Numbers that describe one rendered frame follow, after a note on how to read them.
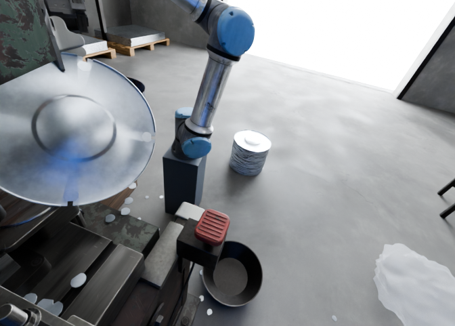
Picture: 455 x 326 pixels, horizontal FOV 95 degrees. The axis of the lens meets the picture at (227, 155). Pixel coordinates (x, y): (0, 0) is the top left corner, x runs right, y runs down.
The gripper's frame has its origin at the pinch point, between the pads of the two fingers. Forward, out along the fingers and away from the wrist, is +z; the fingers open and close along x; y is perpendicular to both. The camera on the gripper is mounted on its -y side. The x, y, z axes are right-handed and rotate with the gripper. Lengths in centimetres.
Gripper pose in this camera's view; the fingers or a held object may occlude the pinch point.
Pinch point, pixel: (57, 64)
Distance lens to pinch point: 53.2
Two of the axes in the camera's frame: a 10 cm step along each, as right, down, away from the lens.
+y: 8.2, -2.5, 5.1
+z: 2.8, 9.6, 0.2
